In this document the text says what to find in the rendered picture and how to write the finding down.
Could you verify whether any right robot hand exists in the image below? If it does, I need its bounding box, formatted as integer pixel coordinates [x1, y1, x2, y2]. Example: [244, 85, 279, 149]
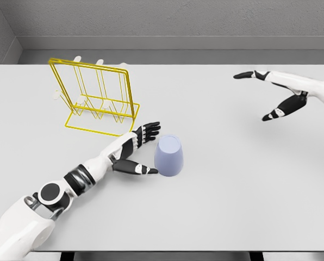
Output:
[233, 70, 321, 122]

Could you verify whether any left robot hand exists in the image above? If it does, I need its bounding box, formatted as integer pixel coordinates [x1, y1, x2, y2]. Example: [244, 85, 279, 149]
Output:
[97, 121, 161, 176]

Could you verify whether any lavender cup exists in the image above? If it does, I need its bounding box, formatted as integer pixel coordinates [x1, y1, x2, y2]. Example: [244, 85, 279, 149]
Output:
[154, 134, 184, 177]

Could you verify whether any yellow wire cup holder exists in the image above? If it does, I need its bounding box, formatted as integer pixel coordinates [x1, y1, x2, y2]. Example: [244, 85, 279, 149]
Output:
[48, 56, 141, 137]

